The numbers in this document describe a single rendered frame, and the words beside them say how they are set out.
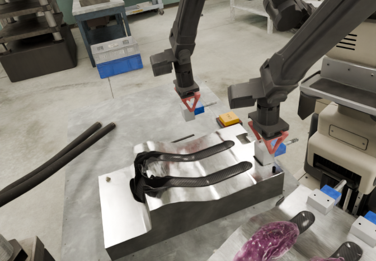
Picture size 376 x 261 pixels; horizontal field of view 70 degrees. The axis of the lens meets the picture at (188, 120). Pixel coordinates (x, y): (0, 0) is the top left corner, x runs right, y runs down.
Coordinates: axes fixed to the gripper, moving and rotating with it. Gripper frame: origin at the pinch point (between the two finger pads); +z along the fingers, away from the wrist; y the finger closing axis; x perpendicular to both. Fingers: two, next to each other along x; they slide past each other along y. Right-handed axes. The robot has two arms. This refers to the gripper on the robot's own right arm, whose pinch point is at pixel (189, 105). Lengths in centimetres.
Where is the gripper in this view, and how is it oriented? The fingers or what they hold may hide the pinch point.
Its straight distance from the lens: 96.4
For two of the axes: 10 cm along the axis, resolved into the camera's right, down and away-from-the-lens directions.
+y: 3.1, 5.1, -8.0
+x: 9.4, -2.9, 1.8
